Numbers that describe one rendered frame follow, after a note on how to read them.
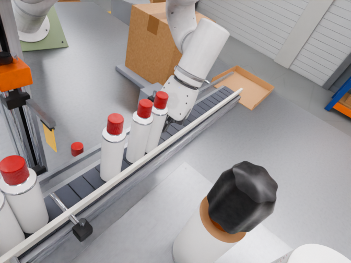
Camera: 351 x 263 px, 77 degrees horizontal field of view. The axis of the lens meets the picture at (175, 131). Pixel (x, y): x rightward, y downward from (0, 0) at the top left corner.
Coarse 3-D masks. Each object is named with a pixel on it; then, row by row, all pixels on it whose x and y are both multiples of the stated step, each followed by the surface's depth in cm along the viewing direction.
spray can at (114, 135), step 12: (108, 120) 44; (120, 120) 45; (108, 132) 46; (120, 132) 47; (108, 144) 47; (120, 144) 48; (108, 156) 50; (120, 156) 51; (108, 168) 53; (120, 168) 56; (108, 180) 56
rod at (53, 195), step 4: (52, 192) 49; (52, 196) 48; (56, 196) 48; (56, 200) 48; (60, 200) 48; (56, 204) 48; (60, 204) 47; (64, 204) 48; (60, 208) 47; (64, 208) 47; (72, 216) 46; (72, 220) 46; (76, 220) 46
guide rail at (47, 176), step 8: (232, 72) 105; (216, 80) 95; (208, 88) 90; (128, 128) 61; (88, 152) 52; (96, 152) 54; (72, 160) 50; (80, 160) 51; (56, 168) 47; (64, 168) 48; (40, 176) 45; (48, 176) 46; (40, 184) 45
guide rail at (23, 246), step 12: (216, 108) 88; (180, 132) 73; (168, 144) 69; (144, 156) 62; (132, 168) 58; (120, 180) 56; (96, 192) 51; (84, 204) 48; (60, 216) 45; (48, 228) 43; (24, 240) 41; (36, 240) 42; (12, 252) 39
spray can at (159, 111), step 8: (160, 96) 55; (168, 96) 56; (160, 104) 55; (152, 112) 57; (160, 112) 57; (160, 120) 58; (152, 128) 60; (160, 128) 61; (152, 136) 62; (152, 144) 64
